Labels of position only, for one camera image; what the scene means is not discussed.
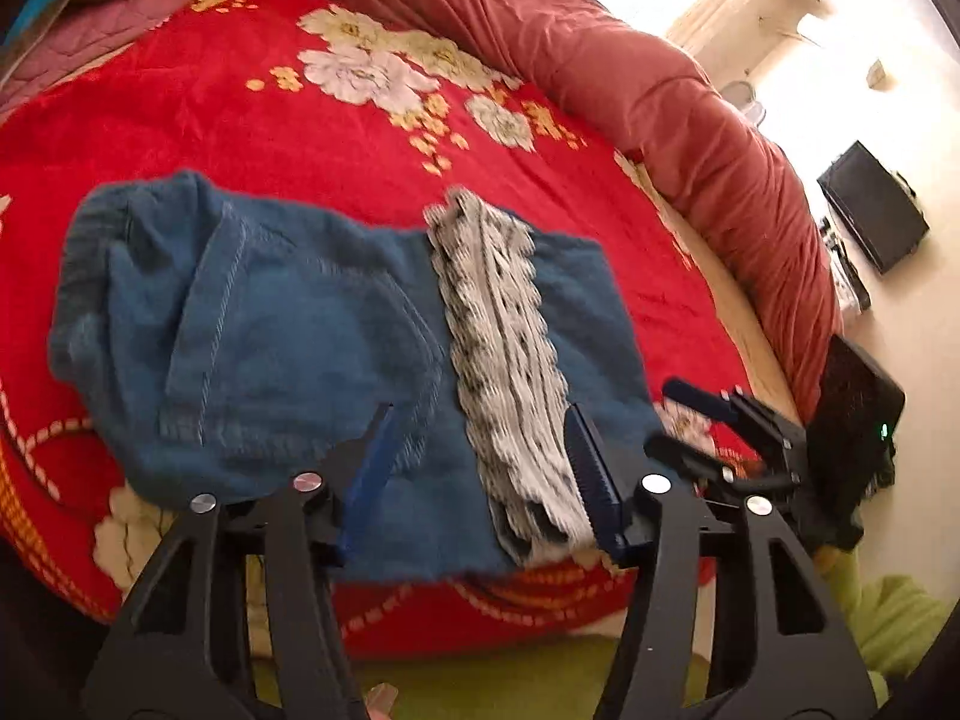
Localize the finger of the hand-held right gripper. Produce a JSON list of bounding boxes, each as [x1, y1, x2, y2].
[[645, 433, 743, 497], [664, 379, 758, 430]]

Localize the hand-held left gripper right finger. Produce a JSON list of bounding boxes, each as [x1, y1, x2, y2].
[[562, 401, 878, 720]]

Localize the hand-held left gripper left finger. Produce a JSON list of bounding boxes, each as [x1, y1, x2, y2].
[[82, 401, 398, 720]]

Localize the blue pants with white lace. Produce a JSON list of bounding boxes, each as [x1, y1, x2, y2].
[[46, 169, 676, 586]]

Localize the beige bed sheet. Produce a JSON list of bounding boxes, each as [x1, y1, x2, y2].
[[652, 195, 803, 421]]

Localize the green cloth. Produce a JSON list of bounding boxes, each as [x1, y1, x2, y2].
[[247, 547, 953, 720]]

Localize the black rectangular case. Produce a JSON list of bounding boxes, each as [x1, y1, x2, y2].
[[816, 139, 931, 275]]

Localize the white fan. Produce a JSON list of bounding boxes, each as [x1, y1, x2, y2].
[[724, 79, 767, 125]]

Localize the pink comforter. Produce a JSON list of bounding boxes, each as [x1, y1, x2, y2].
[[240, 0, 845, 421]]

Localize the red floral blanket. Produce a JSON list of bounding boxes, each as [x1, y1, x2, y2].
[[0, 0, 766, 661]]

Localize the mauve quilted pillow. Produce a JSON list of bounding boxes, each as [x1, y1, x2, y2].
[[0, 0, 226, 102]]

